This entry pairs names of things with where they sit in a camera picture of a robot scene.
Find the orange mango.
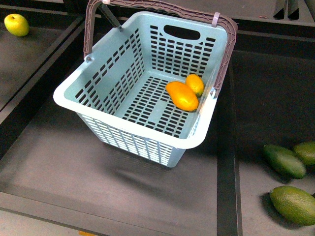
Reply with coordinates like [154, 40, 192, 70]
[165, 81, 199, 112]

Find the light blue plastic basket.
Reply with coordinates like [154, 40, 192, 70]
[53, 11, 228, 169]

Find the brown basket handle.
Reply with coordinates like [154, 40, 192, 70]
[83, 0, 238, 92]

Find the green lime front centre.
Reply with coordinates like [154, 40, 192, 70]
[293, 141, 315, 166]

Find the green lime front left-centre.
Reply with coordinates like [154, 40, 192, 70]
[263, 145, 307, 179]

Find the yellow green apple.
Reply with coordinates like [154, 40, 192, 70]
[4, 13, 30, 37]

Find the green lime middle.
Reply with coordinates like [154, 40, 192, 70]
[270, 186, 315, 226]

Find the yellow lemon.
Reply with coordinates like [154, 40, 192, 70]
[185, 74, 204, 97]

